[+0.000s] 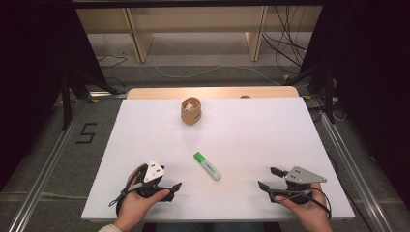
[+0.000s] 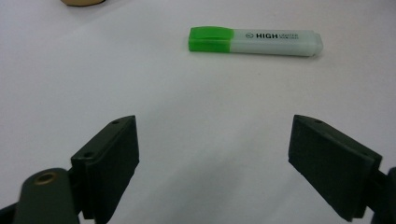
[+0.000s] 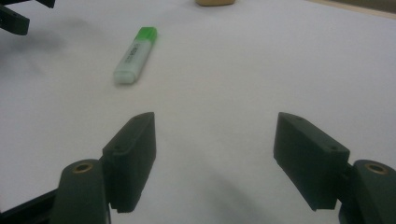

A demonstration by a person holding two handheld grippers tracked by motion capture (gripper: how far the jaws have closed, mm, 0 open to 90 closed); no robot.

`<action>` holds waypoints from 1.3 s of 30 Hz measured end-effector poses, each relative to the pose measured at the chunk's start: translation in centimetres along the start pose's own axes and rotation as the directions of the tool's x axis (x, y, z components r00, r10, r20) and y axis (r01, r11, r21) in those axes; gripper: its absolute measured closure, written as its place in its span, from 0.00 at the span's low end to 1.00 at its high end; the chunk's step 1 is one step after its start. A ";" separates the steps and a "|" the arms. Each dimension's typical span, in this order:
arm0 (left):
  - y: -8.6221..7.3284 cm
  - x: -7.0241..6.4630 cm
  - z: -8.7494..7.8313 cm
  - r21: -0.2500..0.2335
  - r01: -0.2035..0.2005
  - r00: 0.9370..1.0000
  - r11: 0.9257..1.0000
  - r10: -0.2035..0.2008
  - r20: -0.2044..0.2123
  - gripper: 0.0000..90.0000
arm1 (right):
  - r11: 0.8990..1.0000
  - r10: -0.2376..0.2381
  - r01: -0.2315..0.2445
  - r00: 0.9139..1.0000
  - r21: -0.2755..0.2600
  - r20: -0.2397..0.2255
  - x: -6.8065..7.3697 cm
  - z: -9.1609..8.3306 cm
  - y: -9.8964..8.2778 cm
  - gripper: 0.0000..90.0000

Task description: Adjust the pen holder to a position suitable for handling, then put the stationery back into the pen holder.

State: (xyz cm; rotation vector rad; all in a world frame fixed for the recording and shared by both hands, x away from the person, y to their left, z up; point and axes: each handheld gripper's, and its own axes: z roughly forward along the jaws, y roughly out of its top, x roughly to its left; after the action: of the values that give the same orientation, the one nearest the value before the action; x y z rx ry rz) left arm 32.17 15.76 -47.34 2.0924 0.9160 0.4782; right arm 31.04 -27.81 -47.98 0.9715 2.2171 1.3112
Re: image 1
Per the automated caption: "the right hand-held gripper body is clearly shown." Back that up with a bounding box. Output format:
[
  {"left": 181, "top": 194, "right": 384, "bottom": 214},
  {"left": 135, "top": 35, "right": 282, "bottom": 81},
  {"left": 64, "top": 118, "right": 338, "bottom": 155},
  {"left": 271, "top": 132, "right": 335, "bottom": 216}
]
[{"left": 283, "top": 165, "right": 328, "bottom": 205}]

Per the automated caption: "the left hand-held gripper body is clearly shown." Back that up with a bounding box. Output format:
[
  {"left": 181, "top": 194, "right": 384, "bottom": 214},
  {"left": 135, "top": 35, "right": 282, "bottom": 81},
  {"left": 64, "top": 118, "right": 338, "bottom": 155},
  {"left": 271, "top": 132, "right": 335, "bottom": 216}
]
[{"left": 136, "top": 159, "right": 170, "bottom": 199}]

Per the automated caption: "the person's right hand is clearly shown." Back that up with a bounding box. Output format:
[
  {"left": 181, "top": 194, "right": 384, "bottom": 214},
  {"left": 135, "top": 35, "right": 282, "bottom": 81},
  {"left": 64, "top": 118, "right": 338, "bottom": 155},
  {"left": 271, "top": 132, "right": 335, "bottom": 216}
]
[{"left": 274, "top": 182, "right": 334, "bottom": 232}]

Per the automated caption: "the person's left hand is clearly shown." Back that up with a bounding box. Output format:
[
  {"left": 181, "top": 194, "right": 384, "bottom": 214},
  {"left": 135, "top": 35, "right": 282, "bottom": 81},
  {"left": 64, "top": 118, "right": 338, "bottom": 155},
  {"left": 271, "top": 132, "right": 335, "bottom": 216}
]
[{"left": 112, "top": 163, "right": 171, "bottom": 232}]

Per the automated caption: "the green highlighter pen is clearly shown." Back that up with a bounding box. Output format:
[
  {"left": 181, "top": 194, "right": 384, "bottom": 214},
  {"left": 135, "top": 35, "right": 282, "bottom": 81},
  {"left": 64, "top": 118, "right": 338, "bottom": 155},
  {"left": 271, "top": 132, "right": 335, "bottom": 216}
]
[{"left": 192, "top": 151, "right": 222, "bottom": 182}]

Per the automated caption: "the white table sheet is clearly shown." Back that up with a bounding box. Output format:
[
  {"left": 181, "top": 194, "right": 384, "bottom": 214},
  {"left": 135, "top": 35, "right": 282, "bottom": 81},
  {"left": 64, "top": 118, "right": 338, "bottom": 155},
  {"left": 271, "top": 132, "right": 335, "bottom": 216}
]
[{"left": 80, "top": 97, "right": 356, "bottom": 223}]

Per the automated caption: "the brown round cup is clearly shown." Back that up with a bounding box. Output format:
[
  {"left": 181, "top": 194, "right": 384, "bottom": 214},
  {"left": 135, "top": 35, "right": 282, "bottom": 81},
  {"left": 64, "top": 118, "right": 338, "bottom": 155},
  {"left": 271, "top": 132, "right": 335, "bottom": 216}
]
[{"left": 180, "top": 97, "right": 203, "bottom": 126}]

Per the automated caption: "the light wooden table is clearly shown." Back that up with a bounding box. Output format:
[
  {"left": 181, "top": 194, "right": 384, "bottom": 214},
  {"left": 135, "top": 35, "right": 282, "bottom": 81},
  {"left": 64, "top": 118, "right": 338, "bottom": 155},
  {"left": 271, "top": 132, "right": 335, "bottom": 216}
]
[{"left": 126, "top": 85, "right": 301, "bottom": 101}]

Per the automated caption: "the black tripod stand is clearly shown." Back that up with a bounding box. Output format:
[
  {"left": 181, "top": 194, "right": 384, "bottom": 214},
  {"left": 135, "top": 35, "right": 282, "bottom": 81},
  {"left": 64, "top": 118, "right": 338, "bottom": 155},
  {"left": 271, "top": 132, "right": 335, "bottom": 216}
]
[
  {"left": 60, "top": 68, "right": 121, "bottom": 131},
  {"left": 285, "top": 63, "right": 338, "bottom": 126}
]

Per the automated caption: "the black curtain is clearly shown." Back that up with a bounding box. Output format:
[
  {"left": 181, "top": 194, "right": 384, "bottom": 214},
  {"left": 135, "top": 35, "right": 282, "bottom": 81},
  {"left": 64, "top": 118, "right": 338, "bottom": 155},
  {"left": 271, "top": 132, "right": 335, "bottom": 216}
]
[
  {"left": 299, "top": 0, "right": 410, "bottom": 202},
  {"left": 0, "top": 0, "right": 108, "bottom": 191}
]

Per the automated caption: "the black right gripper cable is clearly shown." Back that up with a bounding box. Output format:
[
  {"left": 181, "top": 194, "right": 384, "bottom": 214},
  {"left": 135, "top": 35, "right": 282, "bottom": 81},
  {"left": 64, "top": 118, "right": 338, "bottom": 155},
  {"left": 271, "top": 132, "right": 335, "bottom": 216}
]
[{"left": 303, "top": 186, "right": 334, "bottom": 220}]

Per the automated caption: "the aluminium floor rail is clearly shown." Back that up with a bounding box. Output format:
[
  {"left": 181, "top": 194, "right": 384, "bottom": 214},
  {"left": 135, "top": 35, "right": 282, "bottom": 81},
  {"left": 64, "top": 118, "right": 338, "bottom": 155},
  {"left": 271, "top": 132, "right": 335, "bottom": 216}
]
[
  {"left": 312, "top": 96, "right": 394, "bottom": 232},
  {"left": 7, "top": 99, "right": 87, "bottom": 232}
]

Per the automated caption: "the short aluminium rail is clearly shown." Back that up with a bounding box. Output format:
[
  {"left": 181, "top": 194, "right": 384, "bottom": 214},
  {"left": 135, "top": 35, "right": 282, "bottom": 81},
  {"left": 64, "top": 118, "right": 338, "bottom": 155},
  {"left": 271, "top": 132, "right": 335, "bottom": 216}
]
[{"left": 88, "top": 90, "right": 129, "bottom": 100}]

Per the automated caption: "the white floor cable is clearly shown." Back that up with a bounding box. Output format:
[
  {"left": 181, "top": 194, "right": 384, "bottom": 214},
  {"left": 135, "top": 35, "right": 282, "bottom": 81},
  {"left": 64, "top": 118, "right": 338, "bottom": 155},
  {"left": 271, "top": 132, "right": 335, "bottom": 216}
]
[{"left": 150, "top": 62, "right": 282, "bottom": 86}]

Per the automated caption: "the thin black floor cable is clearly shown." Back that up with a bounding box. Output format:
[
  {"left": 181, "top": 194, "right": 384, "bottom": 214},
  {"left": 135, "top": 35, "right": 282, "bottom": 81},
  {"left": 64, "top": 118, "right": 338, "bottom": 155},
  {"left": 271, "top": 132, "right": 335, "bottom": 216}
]
[{"left": 97, "top": 53, "right": 129, "bottom": 69}]

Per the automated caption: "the bundle of black floor cables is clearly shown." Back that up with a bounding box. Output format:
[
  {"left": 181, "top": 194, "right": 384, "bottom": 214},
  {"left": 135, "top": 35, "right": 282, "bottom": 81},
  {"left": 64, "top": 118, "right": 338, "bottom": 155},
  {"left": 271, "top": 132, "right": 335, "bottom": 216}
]
[{"left": 261, "top": 5, "right": 308, "bottom": 68}]

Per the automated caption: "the light wooden desk frame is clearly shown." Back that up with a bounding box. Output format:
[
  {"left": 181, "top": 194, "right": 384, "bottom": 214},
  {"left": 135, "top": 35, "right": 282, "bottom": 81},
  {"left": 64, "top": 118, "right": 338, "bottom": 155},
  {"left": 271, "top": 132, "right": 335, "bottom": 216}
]
[{"left": 74, "top": 5, "right": 324, "bottom": 64}]

